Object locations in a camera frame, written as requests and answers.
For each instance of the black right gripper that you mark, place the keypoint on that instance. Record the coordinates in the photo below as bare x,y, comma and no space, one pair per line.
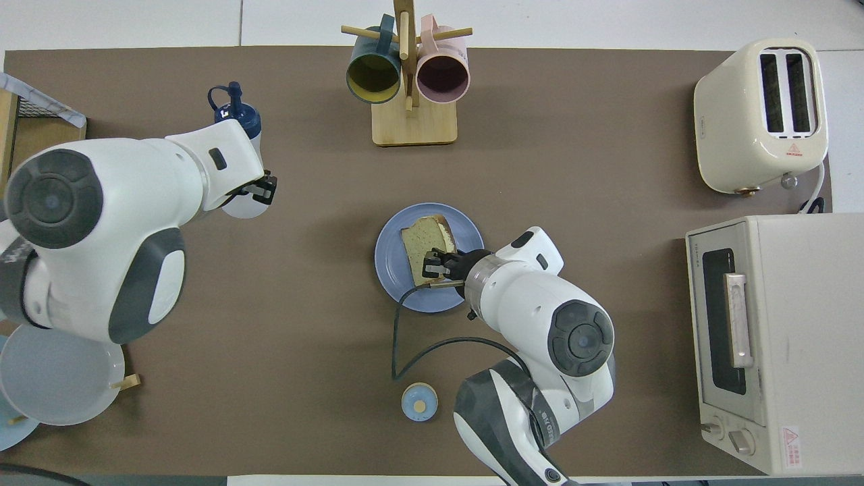
467,266

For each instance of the slice of bread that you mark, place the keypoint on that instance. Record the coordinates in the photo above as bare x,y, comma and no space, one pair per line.
422,243

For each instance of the squeeze bottle with blue cap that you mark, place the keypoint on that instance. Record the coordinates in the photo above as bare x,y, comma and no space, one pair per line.
243,121

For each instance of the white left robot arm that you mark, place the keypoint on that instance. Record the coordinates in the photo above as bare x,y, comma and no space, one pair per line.
121,202

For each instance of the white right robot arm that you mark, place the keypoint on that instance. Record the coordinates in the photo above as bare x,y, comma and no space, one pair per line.
533,304

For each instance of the blue round plate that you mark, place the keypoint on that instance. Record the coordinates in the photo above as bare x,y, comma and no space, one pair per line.
391,256

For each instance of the wooden plate rack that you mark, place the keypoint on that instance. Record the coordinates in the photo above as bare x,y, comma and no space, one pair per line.
128,381

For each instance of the grey-blue plate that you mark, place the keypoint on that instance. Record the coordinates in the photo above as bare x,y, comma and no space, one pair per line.
61,385

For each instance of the light blue plate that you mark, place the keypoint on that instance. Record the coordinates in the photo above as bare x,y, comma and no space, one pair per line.
10,435

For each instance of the wooden mug tree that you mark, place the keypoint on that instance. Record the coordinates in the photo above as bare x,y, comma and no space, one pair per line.
413,125

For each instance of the brown table mat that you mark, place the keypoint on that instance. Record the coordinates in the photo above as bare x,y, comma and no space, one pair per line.
304,337

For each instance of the dark teal mug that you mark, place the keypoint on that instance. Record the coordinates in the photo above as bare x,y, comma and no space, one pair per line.
371,74

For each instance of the pink mug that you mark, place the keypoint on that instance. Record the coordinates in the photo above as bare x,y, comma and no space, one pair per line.
442,77

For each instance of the white checked cloth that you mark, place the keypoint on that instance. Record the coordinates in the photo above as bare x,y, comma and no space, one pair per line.
40,99

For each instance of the cream two-slot toaster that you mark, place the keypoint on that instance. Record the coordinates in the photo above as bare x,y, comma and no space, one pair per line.
729,121

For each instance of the white toaster oven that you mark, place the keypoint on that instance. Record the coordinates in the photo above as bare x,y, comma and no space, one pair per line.
796,351

